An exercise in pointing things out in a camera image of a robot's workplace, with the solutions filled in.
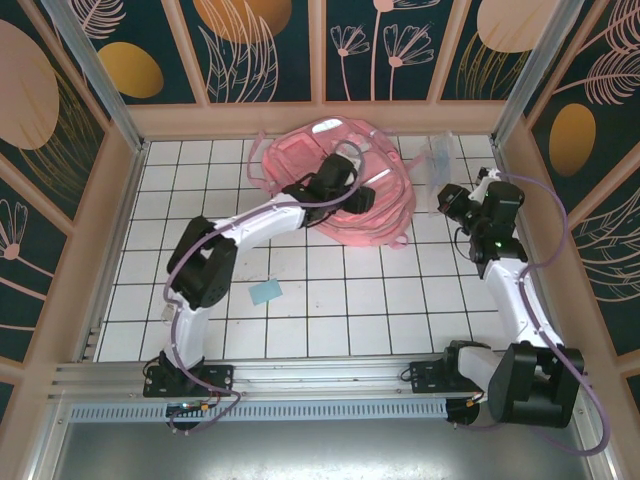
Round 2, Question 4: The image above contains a slotted grey cable tray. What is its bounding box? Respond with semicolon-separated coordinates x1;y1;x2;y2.
67;399;451;421

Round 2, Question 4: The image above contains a light blue note pad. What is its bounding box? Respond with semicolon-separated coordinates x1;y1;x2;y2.
248;279;284;306

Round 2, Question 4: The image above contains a grey metal sheet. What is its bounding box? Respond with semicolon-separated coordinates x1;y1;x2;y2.
29;394;616;480

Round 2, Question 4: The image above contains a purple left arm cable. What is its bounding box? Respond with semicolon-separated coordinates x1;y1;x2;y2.
163;140;370;436

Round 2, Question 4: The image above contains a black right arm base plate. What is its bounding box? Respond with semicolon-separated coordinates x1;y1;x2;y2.
408;360;494;399

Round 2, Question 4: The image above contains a pink student backpack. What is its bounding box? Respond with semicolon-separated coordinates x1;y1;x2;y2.
247;115;416;251

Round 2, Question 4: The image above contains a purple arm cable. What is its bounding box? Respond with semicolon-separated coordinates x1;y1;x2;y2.
452;171;612;457
163;140;370;436

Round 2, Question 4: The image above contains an aluminium mounting rail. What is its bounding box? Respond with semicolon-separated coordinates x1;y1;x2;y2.
47;355;596;401

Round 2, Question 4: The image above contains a clear plastic pencil pouch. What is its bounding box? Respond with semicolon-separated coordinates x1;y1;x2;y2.
418;132;459;219

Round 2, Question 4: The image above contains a small circuit board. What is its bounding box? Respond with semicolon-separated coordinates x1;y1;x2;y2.
167;401;211;416

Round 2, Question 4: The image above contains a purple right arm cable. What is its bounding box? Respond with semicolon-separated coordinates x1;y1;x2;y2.
452;171;612;457

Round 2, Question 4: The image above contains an aluminium frame post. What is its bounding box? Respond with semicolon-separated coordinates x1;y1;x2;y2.
489;0;584;146
39;0;151;156

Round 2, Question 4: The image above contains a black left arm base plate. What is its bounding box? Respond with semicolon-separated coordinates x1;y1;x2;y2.
143;364;236;399

